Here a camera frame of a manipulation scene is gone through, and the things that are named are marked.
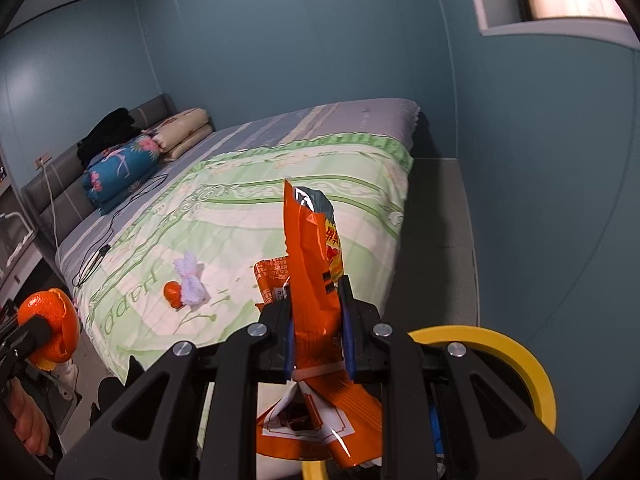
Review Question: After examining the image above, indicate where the tall orange snack bag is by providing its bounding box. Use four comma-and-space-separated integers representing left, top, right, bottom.
282, 177, 386, 471

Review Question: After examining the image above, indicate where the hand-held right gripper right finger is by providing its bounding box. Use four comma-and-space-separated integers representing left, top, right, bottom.
338, 275, 584, 480

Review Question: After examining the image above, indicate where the partly hidden orange fruit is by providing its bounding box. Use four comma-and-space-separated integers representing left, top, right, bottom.
17, 287, 81, 372

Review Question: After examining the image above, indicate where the yellow bin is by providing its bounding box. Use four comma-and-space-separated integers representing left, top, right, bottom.
301, 326, 557, 480

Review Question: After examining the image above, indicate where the black cable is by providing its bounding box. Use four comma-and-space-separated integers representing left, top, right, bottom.
70, 172, 171, 288

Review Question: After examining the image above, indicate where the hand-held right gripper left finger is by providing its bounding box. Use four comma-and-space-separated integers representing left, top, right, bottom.
55, 296, 297, 480

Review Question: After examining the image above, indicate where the small orange snack packet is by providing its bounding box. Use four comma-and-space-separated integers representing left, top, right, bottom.
254, 256, 292, 313

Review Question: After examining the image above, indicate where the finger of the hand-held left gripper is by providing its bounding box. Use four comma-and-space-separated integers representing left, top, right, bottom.
0, 312, 53, 361

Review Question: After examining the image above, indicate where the orange packet with white lines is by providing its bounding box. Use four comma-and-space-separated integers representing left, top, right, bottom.
256, 385, 333, 461

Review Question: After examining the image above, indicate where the cream folded quilt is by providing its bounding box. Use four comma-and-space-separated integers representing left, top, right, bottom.
152, 108, 213, 162

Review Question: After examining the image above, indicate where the white power strip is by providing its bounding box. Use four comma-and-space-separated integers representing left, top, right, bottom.
52, 357, 83, 401

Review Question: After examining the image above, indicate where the grey padded headboard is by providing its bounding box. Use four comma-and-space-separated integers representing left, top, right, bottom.
21, 92, 176, 256

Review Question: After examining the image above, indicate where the white charging cable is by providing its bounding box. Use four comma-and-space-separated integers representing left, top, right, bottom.
42, 162, 60, 256

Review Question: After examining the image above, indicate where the black clothes pile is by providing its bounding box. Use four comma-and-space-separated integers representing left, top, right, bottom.
76, 107, 143, 166

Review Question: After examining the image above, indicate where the blue floral folded quilt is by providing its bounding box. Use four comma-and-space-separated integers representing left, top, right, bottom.
82, 136, 162, 217

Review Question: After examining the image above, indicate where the person's left hand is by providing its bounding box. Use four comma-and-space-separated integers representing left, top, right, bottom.
10, 377, 51, 456

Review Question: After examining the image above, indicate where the green patterned blanket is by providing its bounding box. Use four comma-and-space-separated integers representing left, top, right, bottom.
80, 132, 415, 376

